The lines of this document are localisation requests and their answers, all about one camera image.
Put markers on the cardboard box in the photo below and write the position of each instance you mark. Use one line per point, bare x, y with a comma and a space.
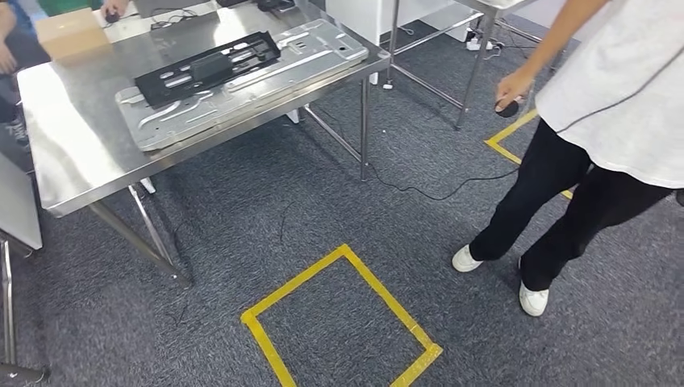
72, 32

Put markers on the green crate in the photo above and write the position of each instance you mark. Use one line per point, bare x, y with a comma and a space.
69, 5

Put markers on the grey side table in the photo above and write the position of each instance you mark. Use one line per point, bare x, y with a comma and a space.
18, 203

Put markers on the black round remote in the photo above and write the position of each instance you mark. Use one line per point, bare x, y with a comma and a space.
507, 110

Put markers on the steel frame table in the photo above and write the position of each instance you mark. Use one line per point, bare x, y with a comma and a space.
475, 69

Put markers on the grey laptop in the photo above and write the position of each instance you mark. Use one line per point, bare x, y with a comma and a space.
171, 6

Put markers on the black plastic frame part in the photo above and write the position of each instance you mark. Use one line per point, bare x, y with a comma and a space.
208, 66

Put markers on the stainless steel workbench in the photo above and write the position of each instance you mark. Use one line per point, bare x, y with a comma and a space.
69, 133

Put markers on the black computer mouse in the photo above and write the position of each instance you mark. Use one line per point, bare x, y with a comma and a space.
112, 17

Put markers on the stamped metal panel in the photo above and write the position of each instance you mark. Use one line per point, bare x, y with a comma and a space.
299, 59

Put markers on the black desk device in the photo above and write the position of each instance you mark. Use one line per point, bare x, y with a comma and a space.
275, 5

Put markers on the white cabinet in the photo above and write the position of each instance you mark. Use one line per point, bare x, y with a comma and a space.
358, 13

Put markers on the person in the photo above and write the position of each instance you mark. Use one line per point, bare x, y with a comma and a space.
29, 51
614, 96
115, 5

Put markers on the white power strip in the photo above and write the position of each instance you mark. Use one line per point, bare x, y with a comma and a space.
478, 45

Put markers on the person's hand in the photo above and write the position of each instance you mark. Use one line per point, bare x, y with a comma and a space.
514, 86

